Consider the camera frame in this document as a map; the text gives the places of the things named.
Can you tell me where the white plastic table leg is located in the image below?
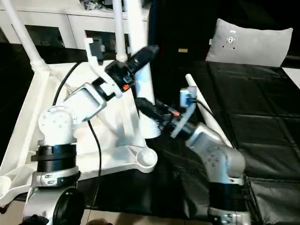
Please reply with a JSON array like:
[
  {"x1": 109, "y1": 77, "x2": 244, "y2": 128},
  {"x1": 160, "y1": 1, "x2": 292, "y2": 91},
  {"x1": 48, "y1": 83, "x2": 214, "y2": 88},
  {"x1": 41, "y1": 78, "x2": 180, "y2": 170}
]
[
  {"x1": 123, "y1": 0, "x2": 162, "y2": 139},
  {"x1": 4, "y1": 0, "x2": 50, "y2": 72},
  {"x1": 112, "y1": 0, "x2": 129, "y2": 63},
  {"x1": 185, "y1": 74, "x2": 235, "y2": 149}
]

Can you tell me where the white plastic table top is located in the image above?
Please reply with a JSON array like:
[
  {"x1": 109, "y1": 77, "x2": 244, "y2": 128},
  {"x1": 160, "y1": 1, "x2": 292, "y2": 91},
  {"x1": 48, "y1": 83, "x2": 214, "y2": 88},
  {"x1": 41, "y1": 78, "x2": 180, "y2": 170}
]
[{"x1": 0, "y1": 61, "x2": 158, "y2": 204}]

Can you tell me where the grey cushion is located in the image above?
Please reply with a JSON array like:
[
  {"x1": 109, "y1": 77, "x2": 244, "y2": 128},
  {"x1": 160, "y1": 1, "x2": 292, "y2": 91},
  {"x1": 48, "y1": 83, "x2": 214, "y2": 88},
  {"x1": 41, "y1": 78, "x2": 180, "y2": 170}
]
[{"x1": 205, "y1": 18, "x2": 293, "y2": 68}]

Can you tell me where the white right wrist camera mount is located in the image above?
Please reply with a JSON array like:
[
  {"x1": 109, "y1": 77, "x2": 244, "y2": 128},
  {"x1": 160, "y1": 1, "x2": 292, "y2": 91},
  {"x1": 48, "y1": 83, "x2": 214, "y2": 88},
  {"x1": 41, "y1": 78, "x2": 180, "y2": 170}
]
[{"x1": 170, "y1": 85, "x2": 198, "y2": 138}]

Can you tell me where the black work mat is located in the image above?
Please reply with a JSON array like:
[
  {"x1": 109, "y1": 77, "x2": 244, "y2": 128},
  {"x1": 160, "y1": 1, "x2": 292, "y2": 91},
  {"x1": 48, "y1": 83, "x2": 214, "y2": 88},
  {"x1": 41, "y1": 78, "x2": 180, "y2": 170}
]
[{"x1": 0, "y1": 42, "x2": 300, "y2": 221}]

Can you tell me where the white flat board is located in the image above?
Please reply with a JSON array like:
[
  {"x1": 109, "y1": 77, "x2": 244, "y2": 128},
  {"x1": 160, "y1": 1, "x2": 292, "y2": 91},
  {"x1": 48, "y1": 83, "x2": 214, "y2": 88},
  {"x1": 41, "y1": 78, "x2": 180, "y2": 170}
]
[{"x1": 281, "y1": 67, "x2": 300, "y2": 91}]

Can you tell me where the black left wrist camera cable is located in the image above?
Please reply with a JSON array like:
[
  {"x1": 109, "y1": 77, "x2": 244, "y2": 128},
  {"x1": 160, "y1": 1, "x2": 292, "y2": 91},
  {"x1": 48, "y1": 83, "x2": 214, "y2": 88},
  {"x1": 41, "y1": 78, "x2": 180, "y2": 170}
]
[{"x1": 52, "y1": 61, "x2": 103, "y2": 211}]

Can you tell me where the white glass-door cabinet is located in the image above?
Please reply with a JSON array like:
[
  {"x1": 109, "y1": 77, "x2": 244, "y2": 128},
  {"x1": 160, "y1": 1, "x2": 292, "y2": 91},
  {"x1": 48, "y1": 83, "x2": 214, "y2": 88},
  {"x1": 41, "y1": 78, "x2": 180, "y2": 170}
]
[{"x1": 0, "y1": 4, "x2": 150, "y2": 51}]

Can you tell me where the black clutter pile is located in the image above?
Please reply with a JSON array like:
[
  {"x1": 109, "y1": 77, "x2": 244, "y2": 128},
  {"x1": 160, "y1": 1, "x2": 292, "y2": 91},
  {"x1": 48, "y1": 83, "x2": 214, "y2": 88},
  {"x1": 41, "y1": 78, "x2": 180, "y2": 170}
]
[{"x1": 79, "y1": 0, "x2": 104, "y2": 11}]

